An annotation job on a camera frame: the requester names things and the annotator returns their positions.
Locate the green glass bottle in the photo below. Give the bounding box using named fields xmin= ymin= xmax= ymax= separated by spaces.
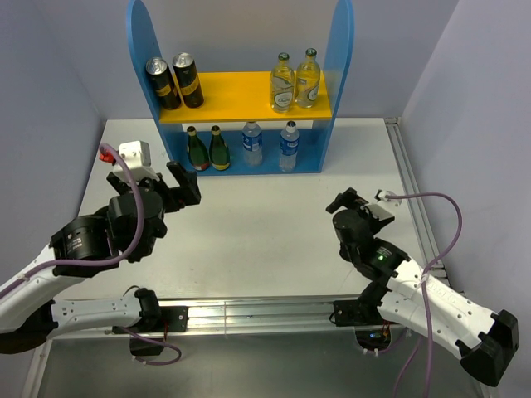
xmin=187 ymin=126 xmax=210 ymax=171
xmin=209 ymin=125 xmax=231 ymax=171

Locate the green glass bottle front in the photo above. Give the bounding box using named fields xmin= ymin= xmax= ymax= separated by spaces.
xmin=209 ymin=125 xmax=231 ymax=171

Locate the plastic water bottle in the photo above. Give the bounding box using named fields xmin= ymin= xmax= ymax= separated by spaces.
xmin=242 ymin=121 xmax=263 ymax=167
xmin=279 ymin=121 xmax=300 ymax=172

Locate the plastic water bottle front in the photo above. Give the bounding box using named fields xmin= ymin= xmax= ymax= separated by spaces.
xmin=279 ymin=121 xmax=300 ymax=172

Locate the clear glass bottle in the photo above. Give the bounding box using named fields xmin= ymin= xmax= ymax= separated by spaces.
xmin=295 ymin=48 xmax=321 ymax=109
xmin=270 ymin=52 xmax=295 ymax=113

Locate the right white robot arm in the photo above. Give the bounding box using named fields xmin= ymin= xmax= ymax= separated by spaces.
xmin=326 ymin=188 xmax=519 ymax=387

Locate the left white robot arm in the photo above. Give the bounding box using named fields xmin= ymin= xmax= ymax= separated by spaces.
xmin=1 ymin=162 xmax=201 ymax=355

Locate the blue and yellow wooden shelf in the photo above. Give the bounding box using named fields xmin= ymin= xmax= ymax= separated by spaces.
xmin=126 ymin=1 xmax=354 ymax=175

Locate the black gold can right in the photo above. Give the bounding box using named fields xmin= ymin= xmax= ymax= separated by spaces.
xmin=172 ymin=52 xmax=204 ymax=109

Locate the black gold can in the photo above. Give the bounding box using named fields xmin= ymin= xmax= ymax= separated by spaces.
xmin=145 ymin=56 xmax=182 ymax=110
xmin=172 ymin=52 xmax=204 ymax=109

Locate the black gold can left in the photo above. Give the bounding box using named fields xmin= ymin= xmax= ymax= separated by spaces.
xmin=145 ymin=56 xmax=182 ymax=110

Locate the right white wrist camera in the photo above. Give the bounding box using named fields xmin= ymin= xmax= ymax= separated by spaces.
xmin=372 ymin=189 xmax=402 ymax=209

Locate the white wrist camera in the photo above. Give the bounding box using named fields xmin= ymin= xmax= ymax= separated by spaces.
xmin=99 ymin=141 xmax=159 ymax=183
xmin=372 ymin=189 xmax=402 ymax=209

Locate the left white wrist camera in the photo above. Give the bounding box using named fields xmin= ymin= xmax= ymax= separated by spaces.
xmin=99 ymin=141 xmax=159 ymax=183

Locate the aluminium side rail right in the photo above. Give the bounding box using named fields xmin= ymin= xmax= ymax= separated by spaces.
xmin=384 ymin=118 xmax=439 ymax=264

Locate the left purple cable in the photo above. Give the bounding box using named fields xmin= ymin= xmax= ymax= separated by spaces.
xmin=0 ymin=142 xmax=183 ymax=366

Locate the purple cable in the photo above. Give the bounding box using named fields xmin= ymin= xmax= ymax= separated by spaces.
xmin=0 ymin=142 xmax=183 ymax=366
xmin=366 ymin=191 xmax=464 ymax=398

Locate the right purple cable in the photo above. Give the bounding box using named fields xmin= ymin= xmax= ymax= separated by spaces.
xmin=366 ymin=191 xmax=464 ymax=398

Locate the aluminium mounting rail front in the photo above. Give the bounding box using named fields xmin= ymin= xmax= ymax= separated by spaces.
xmin=47 ymin=293 xmax=351 ymax=340

